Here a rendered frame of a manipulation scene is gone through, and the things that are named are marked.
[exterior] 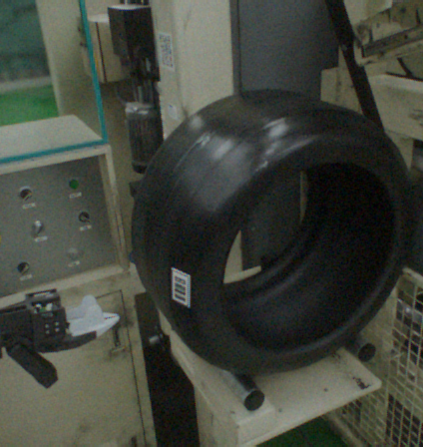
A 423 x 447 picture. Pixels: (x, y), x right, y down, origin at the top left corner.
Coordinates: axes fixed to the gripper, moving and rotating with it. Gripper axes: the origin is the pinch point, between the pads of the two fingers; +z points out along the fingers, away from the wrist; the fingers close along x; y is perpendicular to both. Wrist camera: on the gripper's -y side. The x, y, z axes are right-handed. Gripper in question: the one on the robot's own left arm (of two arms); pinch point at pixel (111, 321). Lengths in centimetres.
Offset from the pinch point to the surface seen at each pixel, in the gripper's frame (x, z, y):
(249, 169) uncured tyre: -10.6, 20.5, 30.2
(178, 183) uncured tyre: -1.6, 11.9, 25.9
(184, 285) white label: -10.6, 9.4, 11.1
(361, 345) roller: -11, 51, -12
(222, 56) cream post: 25, 33, 43
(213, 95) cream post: 25, 32, 35
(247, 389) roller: -10.2, 24.0, -15.5
